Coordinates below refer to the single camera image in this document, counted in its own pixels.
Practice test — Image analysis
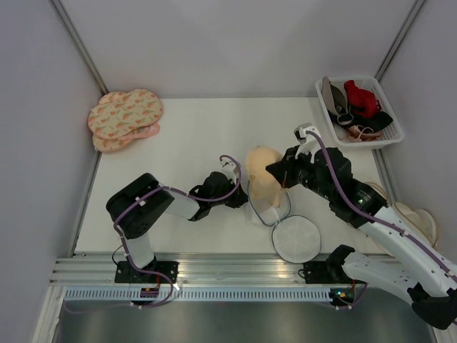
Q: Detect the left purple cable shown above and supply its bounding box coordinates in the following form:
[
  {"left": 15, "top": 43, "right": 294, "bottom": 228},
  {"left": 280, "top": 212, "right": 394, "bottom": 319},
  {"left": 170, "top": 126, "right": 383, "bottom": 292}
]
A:
[{"left": 113, "top": 154, "right": 243, "bottom": 272}]

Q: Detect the red bra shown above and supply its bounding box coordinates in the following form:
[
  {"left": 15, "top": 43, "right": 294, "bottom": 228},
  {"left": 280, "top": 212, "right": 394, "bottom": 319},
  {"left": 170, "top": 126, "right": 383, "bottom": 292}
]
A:
[{"left": 343, "top": 80, "right": 381, "bottom": 119}]

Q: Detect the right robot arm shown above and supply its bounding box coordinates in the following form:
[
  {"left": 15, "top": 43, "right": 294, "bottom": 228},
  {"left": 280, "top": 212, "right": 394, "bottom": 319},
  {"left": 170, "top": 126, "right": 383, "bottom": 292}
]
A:
[{"left": 266, "top": 147, "right": 456, "bottom": 329}]

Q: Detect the cream laundry bag right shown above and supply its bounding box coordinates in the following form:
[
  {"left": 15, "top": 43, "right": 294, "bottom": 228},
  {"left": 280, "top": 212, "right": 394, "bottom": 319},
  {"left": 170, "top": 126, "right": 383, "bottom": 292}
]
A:
[{"left": 393, "top": 202, "right": 439, "bottom": 249}]

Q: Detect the white slotted cable duct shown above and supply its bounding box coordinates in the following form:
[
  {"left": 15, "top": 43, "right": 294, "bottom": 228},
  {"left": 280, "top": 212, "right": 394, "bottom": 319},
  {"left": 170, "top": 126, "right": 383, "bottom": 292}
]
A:
[{"left": 64, "top": 287, "right": 331, "bottom": 302}]

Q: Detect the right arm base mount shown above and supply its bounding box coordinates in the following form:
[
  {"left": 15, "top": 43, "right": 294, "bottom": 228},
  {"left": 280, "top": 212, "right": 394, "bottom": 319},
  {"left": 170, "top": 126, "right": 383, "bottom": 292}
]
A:
[{"left": 298, "top": 261, "right": 363, "bottom": 285}]

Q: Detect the floral laundry bag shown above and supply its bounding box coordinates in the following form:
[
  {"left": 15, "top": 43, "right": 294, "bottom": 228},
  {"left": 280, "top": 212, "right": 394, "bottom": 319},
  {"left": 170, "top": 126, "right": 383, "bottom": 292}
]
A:
[
  {"left": 92, "top": 123, "right": 161, "bottom": 153},
  {"left": 88, "top": 89, "right": 164, "bottom": 140}
]

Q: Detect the floral laundry bag top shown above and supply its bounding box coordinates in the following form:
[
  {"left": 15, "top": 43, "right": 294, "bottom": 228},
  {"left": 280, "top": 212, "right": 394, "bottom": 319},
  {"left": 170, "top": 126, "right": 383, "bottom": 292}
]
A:
[{"left": 88, "top": 89, "right": 164, "bottom": 140}]

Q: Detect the aluminium mounting rail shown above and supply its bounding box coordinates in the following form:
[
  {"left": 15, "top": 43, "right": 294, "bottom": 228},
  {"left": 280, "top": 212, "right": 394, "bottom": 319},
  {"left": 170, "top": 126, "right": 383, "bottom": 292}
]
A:
[{"left": 50, "top": 253, "right": 305, "bottom": 287}]

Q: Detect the white mesh laundry bag blue zipper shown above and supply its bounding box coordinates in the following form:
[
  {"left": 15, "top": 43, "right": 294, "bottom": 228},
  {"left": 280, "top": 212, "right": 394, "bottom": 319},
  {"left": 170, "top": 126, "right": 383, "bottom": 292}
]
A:
[{"left": 246, "top": 184, "right": 321, "bottom": 264}]

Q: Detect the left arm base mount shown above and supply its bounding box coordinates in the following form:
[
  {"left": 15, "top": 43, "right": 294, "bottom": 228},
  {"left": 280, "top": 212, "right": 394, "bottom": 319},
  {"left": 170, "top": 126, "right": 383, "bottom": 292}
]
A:
[{"left": 114, "top": 261, "right": 179, "bottom": 284}]

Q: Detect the white plastic basket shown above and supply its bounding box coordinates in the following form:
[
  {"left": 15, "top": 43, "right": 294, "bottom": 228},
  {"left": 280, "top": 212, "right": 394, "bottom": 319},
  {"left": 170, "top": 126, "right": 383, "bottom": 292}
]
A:
[{"left": 315, "top": 76, "right": 404, "bottom": 149}]

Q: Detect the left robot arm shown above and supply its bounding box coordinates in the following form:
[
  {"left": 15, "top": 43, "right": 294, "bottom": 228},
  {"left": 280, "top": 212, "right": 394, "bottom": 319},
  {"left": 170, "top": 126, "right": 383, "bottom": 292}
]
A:
[{"left": 106, "top": 169, "right": 248, "bottom": 284}]

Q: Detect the right aluminium frame post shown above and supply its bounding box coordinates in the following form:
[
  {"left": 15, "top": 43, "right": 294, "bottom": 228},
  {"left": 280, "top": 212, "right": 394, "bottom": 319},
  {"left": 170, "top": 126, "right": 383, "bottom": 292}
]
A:
[{"left": 374, "top": 0, "right": 428, "bottom": 82}]

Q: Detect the beige grey bra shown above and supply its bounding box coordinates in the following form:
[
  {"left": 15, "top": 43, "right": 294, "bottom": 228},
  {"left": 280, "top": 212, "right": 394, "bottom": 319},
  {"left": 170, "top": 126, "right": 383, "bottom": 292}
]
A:
[{"left": 321, "top": 76, "right": 349, "bottom": 116}]

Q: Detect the left aluminium frame post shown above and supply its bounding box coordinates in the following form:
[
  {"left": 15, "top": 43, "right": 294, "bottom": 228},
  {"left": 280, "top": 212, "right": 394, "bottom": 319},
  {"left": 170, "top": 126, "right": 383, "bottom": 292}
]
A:
[{"left": 49, "top": 0, "right": 108, "bottom": 95}]

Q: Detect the floral laundry bag bottom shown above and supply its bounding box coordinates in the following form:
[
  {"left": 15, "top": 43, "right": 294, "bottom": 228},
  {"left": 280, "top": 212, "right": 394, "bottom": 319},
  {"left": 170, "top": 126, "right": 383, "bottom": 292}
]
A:
[{"left": 92, "top": 123, "right": 161, "bottom": 153}]

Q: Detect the black bra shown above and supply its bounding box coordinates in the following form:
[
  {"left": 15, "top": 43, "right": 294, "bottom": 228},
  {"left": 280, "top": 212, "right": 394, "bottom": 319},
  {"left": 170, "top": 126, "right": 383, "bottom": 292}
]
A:
[{"left": 328, "top": 111, "right": 393, "bottom": 132}]

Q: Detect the aluminium frame post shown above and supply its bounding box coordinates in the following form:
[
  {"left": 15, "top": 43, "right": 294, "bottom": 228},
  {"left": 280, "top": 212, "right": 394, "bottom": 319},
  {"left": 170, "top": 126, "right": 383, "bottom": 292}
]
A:
[
  {"left": 49, "top": 0, "right": 108, "bottom": 95},
  {"left": 374, "top": 0, "right": 428, "bottom": 82}
]

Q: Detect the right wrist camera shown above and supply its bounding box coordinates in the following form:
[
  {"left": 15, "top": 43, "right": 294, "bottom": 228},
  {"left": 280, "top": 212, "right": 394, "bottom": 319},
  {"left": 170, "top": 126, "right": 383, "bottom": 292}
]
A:
[{"left": 293, "top": 123, "right": 321, "bottom": 159}]

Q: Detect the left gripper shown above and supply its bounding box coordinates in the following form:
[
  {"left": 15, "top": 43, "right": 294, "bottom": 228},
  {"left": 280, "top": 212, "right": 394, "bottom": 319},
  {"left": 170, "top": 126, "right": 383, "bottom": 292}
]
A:
[{"left": 210, "top": 177, "right": 250, "bottom": 209}]

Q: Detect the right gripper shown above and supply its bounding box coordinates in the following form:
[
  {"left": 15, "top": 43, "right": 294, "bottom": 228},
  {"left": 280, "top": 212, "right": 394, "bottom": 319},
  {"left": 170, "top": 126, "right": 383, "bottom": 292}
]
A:
[{"left": 267, "top": 144, "right": 334, "bottom": 200}]

